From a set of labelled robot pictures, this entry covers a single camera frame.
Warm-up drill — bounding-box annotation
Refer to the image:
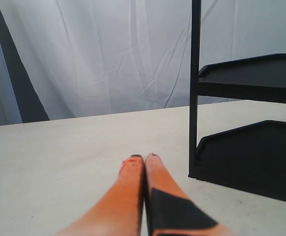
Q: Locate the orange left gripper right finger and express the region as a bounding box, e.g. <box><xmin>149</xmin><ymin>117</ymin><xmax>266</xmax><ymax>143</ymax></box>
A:
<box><xmin>145</xmin><ymin>153</ymin><xmax>232</xmax><ymax>236</ymax></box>

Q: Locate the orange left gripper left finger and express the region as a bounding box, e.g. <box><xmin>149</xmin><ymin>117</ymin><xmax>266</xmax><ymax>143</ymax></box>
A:
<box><xmin>57</xmin><ymin>155</ymin><xmax>144</xmax><ymax>236</ymax></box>

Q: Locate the black metal shelf rack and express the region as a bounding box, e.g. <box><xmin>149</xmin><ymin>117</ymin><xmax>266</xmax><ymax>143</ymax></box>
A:
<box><xmin>189</xmin><ymin>0</ymin><xmax>286</xmax><ymax>201</ymax></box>

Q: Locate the white fabric backdrop curtain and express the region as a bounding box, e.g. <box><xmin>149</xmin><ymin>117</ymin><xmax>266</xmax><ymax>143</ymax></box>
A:
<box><xmin>0</xmin><ymin>0</ymin><xmax>286</xmax><ymax>127</ymax></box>

